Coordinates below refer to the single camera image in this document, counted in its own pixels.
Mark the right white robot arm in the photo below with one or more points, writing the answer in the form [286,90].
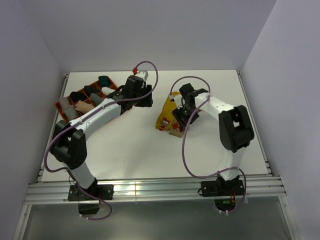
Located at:
[234,125]

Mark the black rolled sock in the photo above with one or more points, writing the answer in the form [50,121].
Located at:
[90,90]
[76,96]

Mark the orange argyle sock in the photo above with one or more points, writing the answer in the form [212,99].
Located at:
[175,130]

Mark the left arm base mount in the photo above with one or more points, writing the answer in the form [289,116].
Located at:
[103,192]

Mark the black rolled sock upper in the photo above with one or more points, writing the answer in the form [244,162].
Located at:
[90,90]

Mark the beige rolled sock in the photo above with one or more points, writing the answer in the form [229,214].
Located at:
[83,107]

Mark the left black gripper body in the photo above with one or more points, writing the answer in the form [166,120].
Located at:
[145,102]

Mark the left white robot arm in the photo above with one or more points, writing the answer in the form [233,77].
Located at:
[69,143]

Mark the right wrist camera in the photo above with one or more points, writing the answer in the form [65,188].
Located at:
[177,99]

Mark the black rolled sock left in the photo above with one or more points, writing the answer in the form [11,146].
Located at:
[76,96]

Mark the aluminium rail frame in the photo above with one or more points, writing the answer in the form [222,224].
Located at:
[157,199]

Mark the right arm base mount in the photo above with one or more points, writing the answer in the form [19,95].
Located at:
[220,188]

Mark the yellow sock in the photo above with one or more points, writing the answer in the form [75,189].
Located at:
[165,118]

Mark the light grey rolled sock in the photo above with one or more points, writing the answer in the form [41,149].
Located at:
[64,103]

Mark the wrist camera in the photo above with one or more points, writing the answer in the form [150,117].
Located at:
[177,99]
[140,74]

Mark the orange compartment tray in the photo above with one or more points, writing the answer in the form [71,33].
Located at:
[94,84]

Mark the dark grey rolled sock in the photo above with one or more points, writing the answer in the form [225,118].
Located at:
[71,113]

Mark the dark green rolled sock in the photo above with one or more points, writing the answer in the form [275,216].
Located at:
[104,81]

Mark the grey rolled sock middle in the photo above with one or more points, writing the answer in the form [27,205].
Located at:
[96,99]

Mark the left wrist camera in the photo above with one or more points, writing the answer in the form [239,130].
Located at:
[140,74]

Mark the white rolled sock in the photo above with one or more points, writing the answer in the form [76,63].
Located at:
[107,91]

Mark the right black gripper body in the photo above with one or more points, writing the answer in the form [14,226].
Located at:
[185,112]

